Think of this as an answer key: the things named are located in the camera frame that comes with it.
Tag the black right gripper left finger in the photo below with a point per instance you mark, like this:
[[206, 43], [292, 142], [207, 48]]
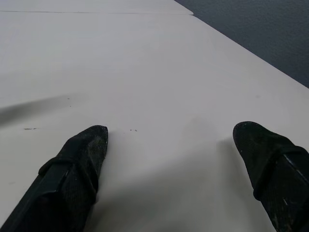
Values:
[[70, 174]]

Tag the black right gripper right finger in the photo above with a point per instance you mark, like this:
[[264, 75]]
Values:
[[277, 169]]

